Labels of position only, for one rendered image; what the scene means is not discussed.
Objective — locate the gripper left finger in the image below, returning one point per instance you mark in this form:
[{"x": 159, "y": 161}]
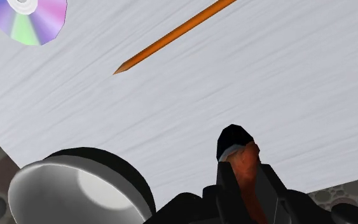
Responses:
[{"x": 226, "y": 198}]

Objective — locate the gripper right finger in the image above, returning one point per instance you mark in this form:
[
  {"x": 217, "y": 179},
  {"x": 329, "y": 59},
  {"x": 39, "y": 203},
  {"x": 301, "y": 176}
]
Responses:
[{"x": 274, "y": 198}]

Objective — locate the orange object with black tip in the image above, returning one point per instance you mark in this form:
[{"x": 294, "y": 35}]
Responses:
[{"x": 245, "y": 167}]

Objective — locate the white wooden table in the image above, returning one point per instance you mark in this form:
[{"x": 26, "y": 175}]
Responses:
[{"x": 228, "y": 86}]

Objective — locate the black cup with white inside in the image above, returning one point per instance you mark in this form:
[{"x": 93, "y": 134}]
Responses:
[{"x": 57, "y": 192}]

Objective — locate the orange pencil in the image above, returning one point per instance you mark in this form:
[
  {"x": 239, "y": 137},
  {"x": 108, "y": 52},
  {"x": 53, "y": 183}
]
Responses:
[{"x": 175, "y": 33}]

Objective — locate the iridescent compact disc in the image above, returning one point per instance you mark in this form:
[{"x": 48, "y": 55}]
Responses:
[{"x": 39, "y": 21}]

